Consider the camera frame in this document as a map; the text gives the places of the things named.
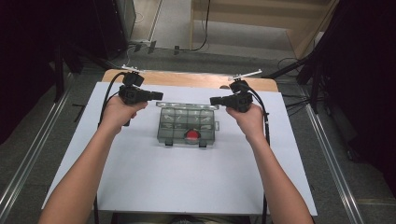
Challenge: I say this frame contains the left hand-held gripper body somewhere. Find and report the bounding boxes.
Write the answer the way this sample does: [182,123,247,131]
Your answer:
[118,64,149,105]

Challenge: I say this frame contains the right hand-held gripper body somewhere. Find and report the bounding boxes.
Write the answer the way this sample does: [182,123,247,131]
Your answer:
[225,68,263,113]

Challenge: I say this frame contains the red round tin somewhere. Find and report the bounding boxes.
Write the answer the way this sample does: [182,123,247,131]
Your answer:
[184,128,202,145]

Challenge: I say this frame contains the grey compartment storage box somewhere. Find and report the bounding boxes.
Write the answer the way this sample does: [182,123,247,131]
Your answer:
[155,101,220,148]

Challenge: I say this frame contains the person's left hand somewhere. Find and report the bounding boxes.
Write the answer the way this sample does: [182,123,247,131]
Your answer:
[98,94,149,135]

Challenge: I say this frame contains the person's right hand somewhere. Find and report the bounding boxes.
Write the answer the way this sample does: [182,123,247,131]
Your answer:
[225,102,266,145]

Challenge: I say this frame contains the white power strip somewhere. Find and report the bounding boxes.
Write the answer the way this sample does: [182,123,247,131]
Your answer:
[128,38,152,47]

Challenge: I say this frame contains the black hex key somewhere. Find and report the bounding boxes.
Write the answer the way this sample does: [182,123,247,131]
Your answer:
[71,103,87,123]

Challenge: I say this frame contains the black cabinet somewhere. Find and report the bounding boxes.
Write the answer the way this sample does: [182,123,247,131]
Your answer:
[92,0,137,61]

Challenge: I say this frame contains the black metal stand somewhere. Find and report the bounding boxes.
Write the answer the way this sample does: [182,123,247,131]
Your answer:
[53,43,65,104]

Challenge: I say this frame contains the black tripod stand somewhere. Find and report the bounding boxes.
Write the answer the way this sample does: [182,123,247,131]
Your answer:
[262,50,329,115]

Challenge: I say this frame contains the white board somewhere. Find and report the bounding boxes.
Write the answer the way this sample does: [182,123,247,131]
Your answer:
[41,81,318,217]

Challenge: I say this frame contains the dark curtain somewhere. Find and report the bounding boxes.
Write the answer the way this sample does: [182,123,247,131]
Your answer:
[306,0,396,199]
[0,0,96,146]

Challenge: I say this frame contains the person's clothing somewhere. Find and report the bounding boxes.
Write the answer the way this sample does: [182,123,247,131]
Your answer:
[110,213,253,224]

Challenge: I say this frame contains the left hand-held gripper cable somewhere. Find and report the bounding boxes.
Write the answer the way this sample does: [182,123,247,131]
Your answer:
[92,71,129,224]

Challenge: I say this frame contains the hand-held gripper cable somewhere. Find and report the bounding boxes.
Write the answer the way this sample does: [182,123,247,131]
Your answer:
[245,83,272,224]
[92,71,129,224]

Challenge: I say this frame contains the right hand-held gripper cable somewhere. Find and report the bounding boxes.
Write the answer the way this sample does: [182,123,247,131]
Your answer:
[245,83,272,224]

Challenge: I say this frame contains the black floor cables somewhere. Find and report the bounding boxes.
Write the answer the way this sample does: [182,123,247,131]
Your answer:
[276,57,325,117]

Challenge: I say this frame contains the hanging black cable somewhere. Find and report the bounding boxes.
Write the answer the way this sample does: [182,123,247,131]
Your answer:
[178,0,212,53]

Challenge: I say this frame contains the wooden shelf frame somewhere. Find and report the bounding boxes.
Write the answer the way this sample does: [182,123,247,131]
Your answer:
[189,0,341,60]

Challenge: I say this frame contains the metal floor rail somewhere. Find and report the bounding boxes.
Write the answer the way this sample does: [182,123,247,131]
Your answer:
[0,74,77,217]
[304,103,366,224]

